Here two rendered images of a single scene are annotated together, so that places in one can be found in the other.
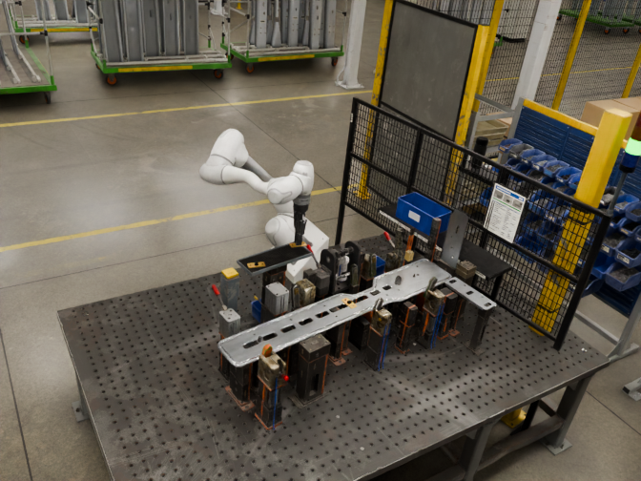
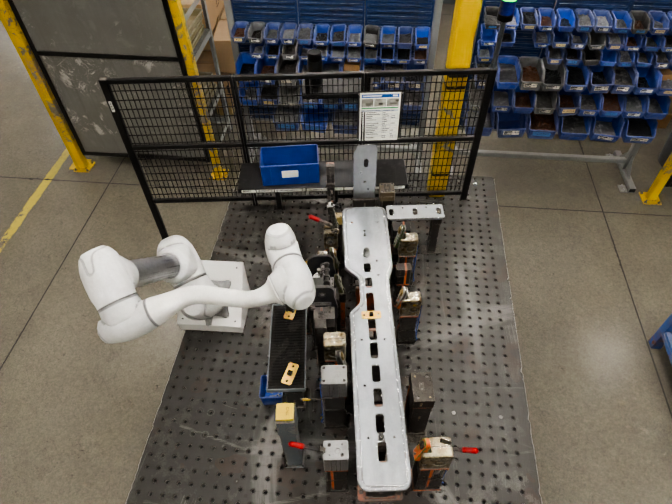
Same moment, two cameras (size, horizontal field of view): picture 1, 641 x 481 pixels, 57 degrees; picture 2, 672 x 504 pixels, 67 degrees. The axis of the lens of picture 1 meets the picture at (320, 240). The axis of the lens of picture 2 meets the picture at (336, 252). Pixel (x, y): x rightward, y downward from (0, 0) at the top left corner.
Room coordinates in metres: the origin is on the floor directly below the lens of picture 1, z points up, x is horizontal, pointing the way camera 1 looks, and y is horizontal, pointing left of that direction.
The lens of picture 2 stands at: (1.71, 0.85, 2.84)
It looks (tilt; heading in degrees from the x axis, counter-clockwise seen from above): 49 degrees down; 311
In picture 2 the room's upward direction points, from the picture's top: 1 degrees counter-clockwise
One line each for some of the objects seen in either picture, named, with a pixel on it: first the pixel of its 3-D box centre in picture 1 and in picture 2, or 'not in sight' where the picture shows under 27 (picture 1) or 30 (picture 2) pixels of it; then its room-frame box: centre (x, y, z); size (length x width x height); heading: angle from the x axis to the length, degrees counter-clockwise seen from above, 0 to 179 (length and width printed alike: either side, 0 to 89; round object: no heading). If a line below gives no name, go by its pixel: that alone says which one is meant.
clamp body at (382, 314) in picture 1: (378, 338); (407, 318); (2.31, -0.34, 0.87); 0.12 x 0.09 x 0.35; 41
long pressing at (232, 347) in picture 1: (346, 305); (373, 319); (2.38, -0.17, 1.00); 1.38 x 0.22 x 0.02; 131
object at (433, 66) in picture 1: (414, 125); (110, 61); (5.14, -0.72, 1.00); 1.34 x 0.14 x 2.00; 34
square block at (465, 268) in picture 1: (460, 291); (385, 212); (2.79, -0.82, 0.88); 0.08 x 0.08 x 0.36; 41
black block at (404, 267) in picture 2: (406, 327); (401, 285); (2.45, -0.49, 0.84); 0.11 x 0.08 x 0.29; 41
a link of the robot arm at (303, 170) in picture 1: (301, 177); (282, 247); (2.57, 0.12, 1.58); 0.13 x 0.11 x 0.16; 151
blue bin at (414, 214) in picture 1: (423, 213); (290, 164); (3.27, -0.61, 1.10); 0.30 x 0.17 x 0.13; 44
